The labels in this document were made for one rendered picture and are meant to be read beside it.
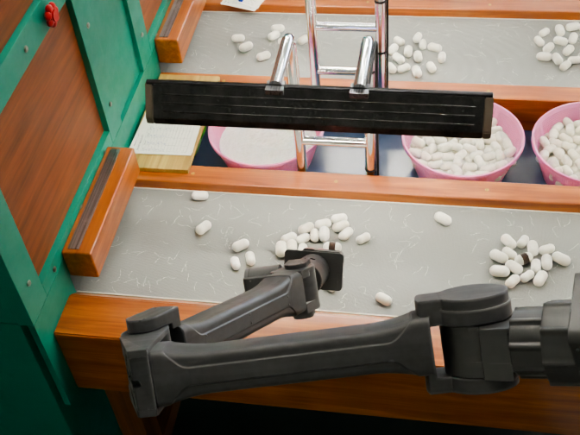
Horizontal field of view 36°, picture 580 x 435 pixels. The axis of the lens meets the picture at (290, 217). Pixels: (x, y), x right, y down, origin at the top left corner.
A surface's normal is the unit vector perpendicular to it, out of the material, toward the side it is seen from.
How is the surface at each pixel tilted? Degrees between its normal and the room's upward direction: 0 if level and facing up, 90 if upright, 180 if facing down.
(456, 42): 0
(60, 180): 90
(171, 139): 0
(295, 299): 70
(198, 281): 0
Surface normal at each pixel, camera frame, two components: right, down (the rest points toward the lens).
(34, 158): 0.99, 0.06
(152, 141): -0.07, -0.69
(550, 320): -0.43, -0.63
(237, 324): 0.87, -0.08
